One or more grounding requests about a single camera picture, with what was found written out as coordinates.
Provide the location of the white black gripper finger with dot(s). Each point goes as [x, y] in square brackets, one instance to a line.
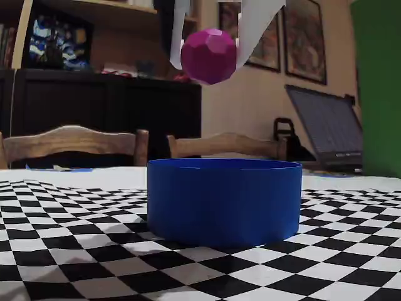
[180, 25]

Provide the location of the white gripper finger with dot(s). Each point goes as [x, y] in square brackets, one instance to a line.
[260, 19]

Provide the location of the pink faceted ball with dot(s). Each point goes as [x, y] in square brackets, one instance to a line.
[208, 56]

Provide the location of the blue round box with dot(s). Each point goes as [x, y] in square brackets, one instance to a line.
[224, 203]

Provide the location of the red white small item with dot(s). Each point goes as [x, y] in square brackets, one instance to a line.
[120, 73]

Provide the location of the dark wooden cabinet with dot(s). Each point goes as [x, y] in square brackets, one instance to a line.
[94, 100]

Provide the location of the black bag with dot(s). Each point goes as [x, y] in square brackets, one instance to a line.
[289, 141]

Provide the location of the black open case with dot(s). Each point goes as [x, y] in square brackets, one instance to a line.
[329, 125]

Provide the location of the wooden chair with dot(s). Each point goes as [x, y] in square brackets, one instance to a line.
[225, 144]
[75, 141]

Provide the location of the green panel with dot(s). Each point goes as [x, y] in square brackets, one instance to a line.
[379, 94]

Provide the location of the blue tape piece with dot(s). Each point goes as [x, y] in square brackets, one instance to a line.
[333, 176]
[81, 170]

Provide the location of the black white checkered mat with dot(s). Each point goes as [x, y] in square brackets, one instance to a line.
[94, 251]

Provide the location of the framed wall picture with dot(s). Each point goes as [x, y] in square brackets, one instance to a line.
[305, 40]
[266, 50]

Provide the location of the wooden wall shelf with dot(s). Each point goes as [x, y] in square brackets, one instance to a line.
[125, 7]

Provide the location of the blue picture black frame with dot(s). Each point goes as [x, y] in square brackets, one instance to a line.
[58, 40]

